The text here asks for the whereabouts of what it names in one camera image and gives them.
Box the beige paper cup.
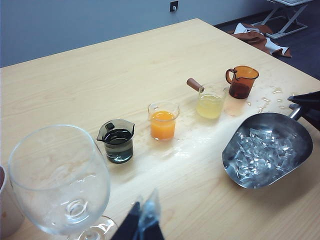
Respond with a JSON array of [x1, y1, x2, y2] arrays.
[[0, 164, 26, 239]]

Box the clear beaker with orange juice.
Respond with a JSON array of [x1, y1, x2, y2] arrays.
[[147, 101, 181, 142]]

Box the clear jug with wooden handle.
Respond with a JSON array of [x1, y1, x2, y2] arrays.
[[186, 77, 230, 120]]

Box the clear wine glass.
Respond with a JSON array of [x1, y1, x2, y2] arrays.
[[7, 124, 120, 240]]

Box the amber glass measuring jug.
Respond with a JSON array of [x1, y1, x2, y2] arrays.
[[225, 65, 260, 100]]

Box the clear ice cubes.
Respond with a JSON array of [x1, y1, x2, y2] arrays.
[[234, 127, 298, 176]]

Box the smoky grey glass jug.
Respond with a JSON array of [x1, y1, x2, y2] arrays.
[[96, 119, 136, 166]]

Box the stainless steel ice scoop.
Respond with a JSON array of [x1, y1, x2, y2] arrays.
[[221, 104, 314, 190]]

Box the translucent left gripper left finger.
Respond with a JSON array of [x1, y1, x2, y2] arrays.
[[116, 199, 142, 240]]

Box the translucent left gripper right finger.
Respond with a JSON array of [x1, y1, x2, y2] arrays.
[[137, 188, 166, 240]]

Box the white metal folding stand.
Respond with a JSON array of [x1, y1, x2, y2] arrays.
[[259, 0, 316, 40]]

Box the finger of the translucent right gripper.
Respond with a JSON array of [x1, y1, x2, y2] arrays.
[[300, 106, 320, 125], [287, 90, 320, 109]]

